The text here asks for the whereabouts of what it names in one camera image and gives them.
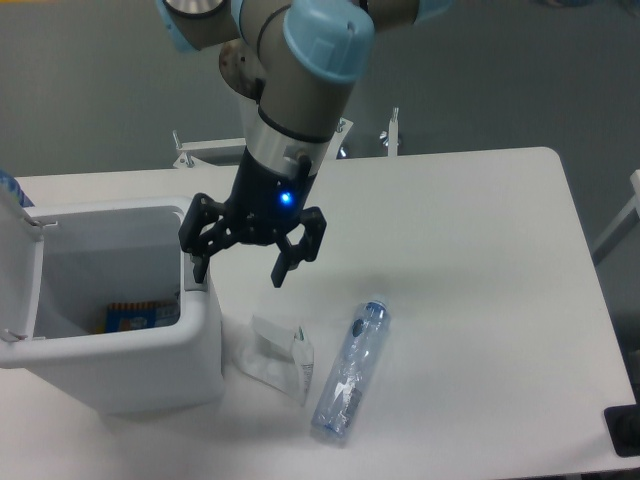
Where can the blue orange snack package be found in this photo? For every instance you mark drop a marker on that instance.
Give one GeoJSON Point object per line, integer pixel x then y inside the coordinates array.
{"type": "Point", "coordinates": [134, 316]}

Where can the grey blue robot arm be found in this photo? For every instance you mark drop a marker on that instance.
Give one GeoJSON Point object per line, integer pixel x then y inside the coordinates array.
{"type": "Point", "coordinates": [310, 55]}

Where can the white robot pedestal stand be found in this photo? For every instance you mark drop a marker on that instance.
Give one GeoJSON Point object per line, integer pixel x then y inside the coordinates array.
{"type": "Point", "coordinates": [243, 73]}

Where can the blue bottle at left edge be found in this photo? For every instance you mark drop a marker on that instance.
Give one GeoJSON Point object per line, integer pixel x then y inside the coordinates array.
{"type": "Point", "coordinates": [13, 187]}

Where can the black table clamp mount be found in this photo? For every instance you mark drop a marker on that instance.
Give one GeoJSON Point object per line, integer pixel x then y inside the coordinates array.
{"type": "Point", "coordinates": [623, 426]}

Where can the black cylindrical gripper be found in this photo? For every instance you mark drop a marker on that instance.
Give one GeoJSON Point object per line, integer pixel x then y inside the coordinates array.
{"type": "Point", "coordinates": [263, 207]}

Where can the crumpled white plastic wrapper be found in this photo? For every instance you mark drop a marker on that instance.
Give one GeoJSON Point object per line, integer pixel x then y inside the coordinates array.
{"type": "Point", "coordinates": [279, 357]}

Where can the white frame at right edge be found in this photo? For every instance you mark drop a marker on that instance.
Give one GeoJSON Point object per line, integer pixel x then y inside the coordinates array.
{"type": "Point", "coordinates": [620, 226]}

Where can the clear plastic water bottle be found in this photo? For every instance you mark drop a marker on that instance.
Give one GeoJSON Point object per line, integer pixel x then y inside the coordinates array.
{"type": "Point", "coordinates": [352, 370]}

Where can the white push-top trash can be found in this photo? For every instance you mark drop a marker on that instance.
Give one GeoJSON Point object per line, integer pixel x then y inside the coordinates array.
{"type": "Point", "coordinates": [62, 266]}

